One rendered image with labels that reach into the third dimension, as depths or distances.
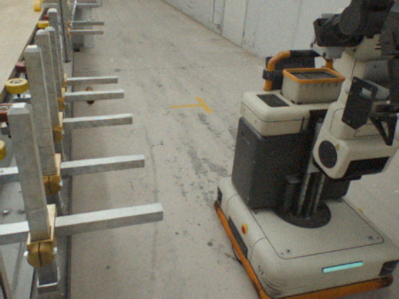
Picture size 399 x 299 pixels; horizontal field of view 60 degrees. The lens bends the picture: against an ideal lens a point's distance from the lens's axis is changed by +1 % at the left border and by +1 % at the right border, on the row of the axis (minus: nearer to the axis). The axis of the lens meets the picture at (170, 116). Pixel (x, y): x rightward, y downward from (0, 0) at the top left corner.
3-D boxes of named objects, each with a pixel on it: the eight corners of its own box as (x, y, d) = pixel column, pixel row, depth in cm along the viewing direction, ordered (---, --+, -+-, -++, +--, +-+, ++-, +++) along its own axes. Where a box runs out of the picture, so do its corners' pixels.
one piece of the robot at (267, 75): (257, 105, 165) (255, 57, 164) (322, 100, 173) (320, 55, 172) (269, 104, 154) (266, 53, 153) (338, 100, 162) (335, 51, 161)
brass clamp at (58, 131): (65, 124, 125) (64, 111, 123) (64, 142, 114) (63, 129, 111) (48, 125, 124) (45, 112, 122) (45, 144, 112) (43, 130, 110)
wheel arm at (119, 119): (131, 122, 128) (131, 112, 126) (132, 126, 125) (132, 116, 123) (4, 132, 118) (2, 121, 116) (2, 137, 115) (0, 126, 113)
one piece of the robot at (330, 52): (308, 47, 113) (319, 13, 107) (322, 46, 114) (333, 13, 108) (326, 60, 105) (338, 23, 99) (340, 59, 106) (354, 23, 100)
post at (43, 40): (65, 163, 124) (48, 28, 103) (64, 169, 121) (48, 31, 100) (54, 164, 123) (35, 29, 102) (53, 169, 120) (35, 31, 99)
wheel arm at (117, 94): (123, 97, 150) (122, 88, 148) (124, 100, 147) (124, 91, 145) (16, 104, 140) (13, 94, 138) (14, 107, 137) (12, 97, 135)
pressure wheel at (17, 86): (7, 112, 135) (2, 84, 130) (13, 104, 142) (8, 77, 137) (28, 111, 136) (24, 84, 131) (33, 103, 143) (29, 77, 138)
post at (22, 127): (59, 287, 82) (30, 100, 61) (58, 300, 78) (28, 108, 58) (43, 290, 81) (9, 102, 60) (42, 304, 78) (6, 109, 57)
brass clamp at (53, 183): (64, 166, 105) (63, 152, 102) (63, 194, 93) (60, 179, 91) (43, 169, 103) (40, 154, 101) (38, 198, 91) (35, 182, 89)
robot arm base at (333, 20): (345, 20, 108) (312, 20, 105) (365, 6, 100) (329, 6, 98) (351, 46, 106) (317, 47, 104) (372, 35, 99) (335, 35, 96)
